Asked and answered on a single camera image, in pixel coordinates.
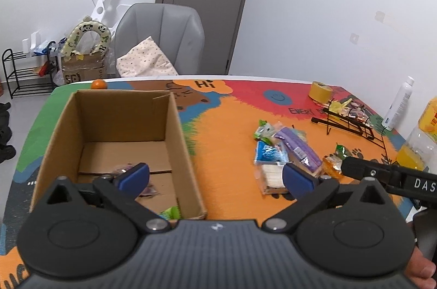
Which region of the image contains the white wafer clear pack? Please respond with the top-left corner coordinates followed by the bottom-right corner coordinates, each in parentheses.
top-left (256, 162), bottom-right (288, 195)

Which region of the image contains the yellow biscuit clear pack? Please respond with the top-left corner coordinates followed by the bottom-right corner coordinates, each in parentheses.
top-left (322, 155), bottom-right (344, 179)

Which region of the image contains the purple long snack pack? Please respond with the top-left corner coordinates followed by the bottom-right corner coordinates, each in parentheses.
top-left (274, 127), bottom-right (322, 176)

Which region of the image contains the blue snack packet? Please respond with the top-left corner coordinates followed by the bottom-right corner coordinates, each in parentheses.
top-left (254, 140), bottom-right (289, 164)

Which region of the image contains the light blue small packet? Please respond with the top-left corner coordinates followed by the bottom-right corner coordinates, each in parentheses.
top-left (159, 206), bottom-right (182, 221)

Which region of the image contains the light green small packet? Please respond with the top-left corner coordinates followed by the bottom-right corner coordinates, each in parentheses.
top-left (253, 119), bottom-right (276, 145)

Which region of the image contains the dark green snack packet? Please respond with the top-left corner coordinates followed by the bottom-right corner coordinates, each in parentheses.
top-left (335, 144), bottom-right (352, 160)

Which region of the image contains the person right hand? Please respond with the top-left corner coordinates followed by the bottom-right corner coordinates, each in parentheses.
top-left (405, 247), bottom-right (436, 289)

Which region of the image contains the orange juice bottle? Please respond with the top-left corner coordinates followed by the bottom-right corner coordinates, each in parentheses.
top-left (396, 97), bottom-right (437, 174)

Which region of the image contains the brown cardboard box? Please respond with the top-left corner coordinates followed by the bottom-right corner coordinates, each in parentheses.
top-left (31, 90), bottom-right (207, 219)

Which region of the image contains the colourful cartoon table mat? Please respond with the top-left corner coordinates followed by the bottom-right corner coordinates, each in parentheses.
top-left (0, 79), bottom-right (421, 289)

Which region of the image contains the white spray bottle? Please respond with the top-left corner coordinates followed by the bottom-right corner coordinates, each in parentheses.
top-left (381, 76), bottom-right (415, 131)

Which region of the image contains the yellow plastic wrapper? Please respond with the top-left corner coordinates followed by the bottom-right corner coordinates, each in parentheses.
top-left (328, 98), bottom-right (353, 116)

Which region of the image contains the clear bag of trinkets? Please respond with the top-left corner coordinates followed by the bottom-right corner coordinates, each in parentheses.
top-left (340, 102), bottom-right (371, 127)

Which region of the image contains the yellow tape roll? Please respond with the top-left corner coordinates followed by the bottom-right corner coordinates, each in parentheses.
top-left (308, 81), bottom-right (333, 104)

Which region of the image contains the orange tangerine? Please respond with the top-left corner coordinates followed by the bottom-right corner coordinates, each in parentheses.
top-left (90, 80), bottom-right (107, 90)

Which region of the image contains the dotted cream cushion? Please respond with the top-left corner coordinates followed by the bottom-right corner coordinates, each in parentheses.
top-left (116, 36), bottom-right (178, 78)

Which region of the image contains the small brown SF carton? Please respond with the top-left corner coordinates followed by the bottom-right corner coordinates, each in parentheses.
top-left (61, 54), bottom-right (107, 84)

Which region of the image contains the black clothes pile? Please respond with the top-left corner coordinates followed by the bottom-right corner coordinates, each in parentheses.
top-left (0, 102), bottom-right (16, 163)

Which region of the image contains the grey upholstered chair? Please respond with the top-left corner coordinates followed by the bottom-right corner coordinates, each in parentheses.
top-left (113, 2), bottom-right (205, 75)

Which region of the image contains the panda print neck pillow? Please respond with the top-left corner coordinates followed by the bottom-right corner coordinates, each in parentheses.
top-left (60, 16), bottom-right (112, 61)

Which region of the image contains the black wire stand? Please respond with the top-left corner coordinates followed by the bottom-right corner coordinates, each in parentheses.
top-left (311, 99), bottom-right (391, 164)

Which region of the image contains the black wire shoe rack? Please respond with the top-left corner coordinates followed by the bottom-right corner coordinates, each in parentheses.
top-left (1, 48), bottom-right (59, 100)

